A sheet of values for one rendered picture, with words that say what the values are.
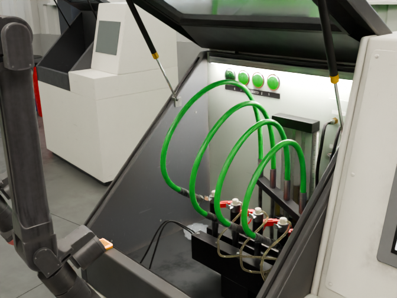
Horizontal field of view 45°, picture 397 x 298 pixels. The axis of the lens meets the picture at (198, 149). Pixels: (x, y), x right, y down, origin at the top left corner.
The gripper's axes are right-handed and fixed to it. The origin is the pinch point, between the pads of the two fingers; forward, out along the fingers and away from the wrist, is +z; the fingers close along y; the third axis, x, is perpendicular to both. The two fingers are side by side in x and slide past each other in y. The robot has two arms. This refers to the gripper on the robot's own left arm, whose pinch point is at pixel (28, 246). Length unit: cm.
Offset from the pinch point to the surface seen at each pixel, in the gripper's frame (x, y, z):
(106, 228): -20.8, 3.0, 14.3
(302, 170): -59, -50, 2
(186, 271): -29.9, -17.6, 32.0
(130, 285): -13.0, -22.4, 16.0
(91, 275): -8.4, -0.8, 21.4
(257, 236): -38, -52, 5
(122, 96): -139, 238, 85
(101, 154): -96, 239, 117
